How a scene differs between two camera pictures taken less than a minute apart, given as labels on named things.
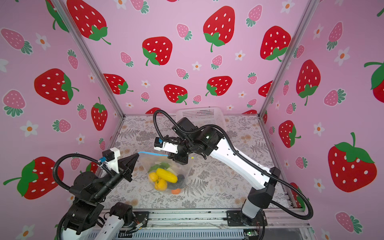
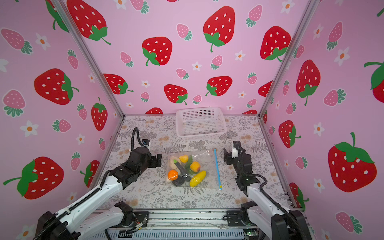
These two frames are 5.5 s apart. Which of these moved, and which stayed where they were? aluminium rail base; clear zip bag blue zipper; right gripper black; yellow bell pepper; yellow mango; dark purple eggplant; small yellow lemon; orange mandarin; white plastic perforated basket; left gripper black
Moved: orange mandarin; yellow bell pepper; left gripper black; dark purple eggplant; yellow mango; clear zip bag blue zipper; right gripper black; small yellow lemon
Stayed: white plastic perforated basket; aluminium rail base
